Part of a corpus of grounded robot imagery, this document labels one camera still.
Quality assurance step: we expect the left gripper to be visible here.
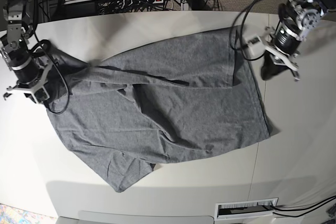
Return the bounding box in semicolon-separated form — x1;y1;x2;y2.
260;23;301;81

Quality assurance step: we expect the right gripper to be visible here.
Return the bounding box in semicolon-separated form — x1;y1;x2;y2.
10;56;41;84

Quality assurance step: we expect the grey T-shirt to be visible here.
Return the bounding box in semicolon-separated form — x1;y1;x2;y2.
47;29;270;193

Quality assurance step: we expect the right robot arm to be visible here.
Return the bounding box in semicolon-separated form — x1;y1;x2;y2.
1;0;44;88

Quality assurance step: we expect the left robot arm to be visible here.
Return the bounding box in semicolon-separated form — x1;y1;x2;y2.
260;0;335;81

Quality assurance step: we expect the black power strip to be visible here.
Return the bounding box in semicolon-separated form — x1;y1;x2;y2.
123;0;164;5

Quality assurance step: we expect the black cable pair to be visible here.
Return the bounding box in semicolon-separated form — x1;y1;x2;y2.
270;195;336;218

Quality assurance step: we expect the white cable grommet tray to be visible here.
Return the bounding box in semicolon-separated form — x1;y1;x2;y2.
214;198;278;221

